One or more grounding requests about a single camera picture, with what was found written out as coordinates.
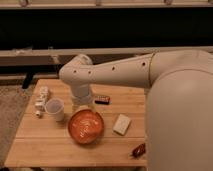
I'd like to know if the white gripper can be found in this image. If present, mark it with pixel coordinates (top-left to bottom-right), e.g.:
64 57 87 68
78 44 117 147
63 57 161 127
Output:
70 84 93 112

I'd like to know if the white sponge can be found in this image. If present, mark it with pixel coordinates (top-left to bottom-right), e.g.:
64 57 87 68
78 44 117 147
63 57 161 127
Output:
113 114 131 135

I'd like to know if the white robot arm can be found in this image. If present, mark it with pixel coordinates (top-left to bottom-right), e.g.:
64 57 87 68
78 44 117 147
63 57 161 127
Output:
59 50 213 171

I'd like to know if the orange ceramic bowl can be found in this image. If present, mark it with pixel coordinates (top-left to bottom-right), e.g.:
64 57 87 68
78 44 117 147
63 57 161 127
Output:
68 109 104 145

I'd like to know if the dark rectangular snack bar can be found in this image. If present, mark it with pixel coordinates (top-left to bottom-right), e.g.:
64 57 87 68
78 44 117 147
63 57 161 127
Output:
94 96 110 105

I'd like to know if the translucent plastic cup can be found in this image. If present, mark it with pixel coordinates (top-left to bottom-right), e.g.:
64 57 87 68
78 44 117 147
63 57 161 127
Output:
45 98 65 122

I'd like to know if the dark red chili pepper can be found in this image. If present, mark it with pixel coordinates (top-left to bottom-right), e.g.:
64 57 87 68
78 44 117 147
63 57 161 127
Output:
131 143 146 158

